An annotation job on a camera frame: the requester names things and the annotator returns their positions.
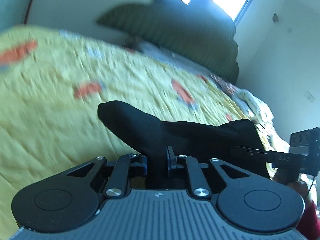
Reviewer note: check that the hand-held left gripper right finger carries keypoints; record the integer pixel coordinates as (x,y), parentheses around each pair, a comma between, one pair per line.
(170,161)

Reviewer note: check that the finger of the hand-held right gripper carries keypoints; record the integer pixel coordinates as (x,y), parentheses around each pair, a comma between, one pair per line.
(255,153)

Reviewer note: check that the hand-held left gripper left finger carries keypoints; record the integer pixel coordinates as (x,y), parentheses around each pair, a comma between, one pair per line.
(143,165)

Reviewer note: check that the black pants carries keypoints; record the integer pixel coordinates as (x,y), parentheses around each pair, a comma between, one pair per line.
(180,135)

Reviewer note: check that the person's right hand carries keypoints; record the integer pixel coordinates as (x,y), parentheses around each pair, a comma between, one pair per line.
(297,188)

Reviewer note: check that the white patterned cloth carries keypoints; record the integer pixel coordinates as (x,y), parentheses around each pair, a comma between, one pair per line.
(252,105)

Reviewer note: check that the yellow printed blanket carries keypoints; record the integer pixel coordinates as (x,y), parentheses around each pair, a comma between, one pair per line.
(62,92)

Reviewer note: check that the dark green striped pillow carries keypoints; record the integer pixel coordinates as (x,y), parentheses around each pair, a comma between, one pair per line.
(180,35)

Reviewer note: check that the dark cushioned headboard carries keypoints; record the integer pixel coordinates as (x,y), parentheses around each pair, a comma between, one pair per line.
(207,12)

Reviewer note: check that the white wall switch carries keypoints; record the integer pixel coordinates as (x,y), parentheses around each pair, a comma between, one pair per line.
(309,96)

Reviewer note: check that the small wall fixture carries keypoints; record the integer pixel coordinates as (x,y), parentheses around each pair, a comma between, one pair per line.
(275,17)

